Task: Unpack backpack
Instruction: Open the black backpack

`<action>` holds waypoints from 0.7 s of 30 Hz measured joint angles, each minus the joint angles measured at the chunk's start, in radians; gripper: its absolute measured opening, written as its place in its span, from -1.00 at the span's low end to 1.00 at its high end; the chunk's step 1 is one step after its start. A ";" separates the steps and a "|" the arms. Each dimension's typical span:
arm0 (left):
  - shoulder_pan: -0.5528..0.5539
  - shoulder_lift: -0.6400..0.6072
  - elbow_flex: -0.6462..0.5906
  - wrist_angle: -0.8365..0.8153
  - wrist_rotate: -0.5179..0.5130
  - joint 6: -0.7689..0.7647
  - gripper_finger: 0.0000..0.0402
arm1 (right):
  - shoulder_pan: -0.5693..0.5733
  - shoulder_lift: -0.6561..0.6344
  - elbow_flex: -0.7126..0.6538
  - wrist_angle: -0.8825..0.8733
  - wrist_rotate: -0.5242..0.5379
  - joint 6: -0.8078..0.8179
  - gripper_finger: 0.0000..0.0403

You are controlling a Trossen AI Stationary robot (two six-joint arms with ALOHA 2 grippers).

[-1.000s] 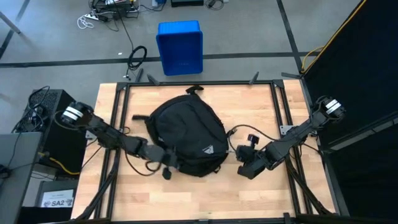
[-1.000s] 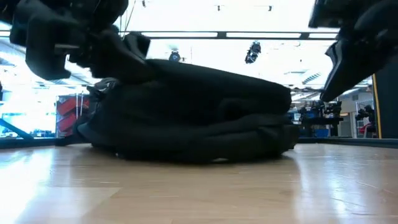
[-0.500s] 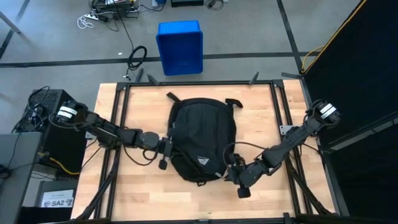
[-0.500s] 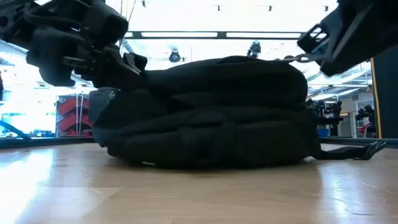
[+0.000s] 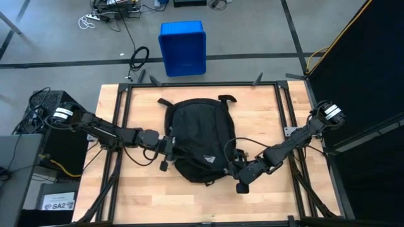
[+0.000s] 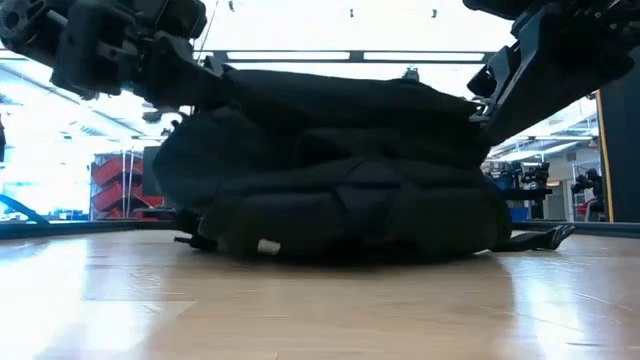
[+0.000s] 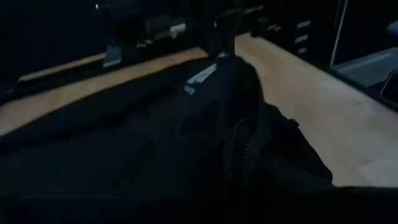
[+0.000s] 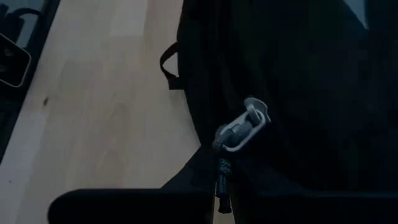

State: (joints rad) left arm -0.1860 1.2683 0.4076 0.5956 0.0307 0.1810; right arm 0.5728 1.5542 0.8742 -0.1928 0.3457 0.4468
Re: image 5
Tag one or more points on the black computer tower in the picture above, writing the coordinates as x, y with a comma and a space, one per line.
67, 154

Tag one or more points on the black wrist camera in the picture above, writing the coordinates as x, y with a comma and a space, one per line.
242, 188
163, 166

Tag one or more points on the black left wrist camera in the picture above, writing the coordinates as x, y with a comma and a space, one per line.
163, 166

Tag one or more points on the black flat device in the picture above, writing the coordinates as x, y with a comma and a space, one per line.
189, 3

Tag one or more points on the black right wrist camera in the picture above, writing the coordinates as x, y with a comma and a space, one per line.
242, 188

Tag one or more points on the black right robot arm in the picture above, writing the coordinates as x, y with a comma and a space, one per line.
300, 134

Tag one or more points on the black aluminium table frame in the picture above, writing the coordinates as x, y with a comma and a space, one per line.
205, 84

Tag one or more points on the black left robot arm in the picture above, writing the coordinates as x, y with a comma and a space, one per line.
101, 127

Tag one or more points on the grey metal leg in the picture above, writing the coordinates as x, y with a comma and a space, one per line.
11, 23

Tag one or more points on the white SA2 label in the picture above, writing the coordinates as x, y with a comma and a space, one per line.
58, 201

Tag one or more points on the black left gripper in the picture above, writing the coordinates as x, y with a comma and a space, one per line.
165, 146

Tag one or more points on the white power strip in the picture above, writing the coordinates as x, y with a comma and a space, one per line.
93, 15

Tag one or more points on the blue plastic bin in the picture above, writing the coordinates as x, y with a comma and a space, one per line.
183, 47

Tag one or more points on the black partition panel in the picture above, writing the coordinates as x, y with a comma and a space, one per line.
372, 63

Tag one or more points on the black backpack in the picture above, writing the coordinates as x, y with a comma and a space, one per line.
199, 132

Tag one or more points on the grey desk surface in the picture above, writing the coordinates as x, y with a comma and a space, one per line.
19, 176

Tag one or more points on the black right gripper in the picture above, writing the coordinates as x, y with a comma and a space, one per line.
252, 171

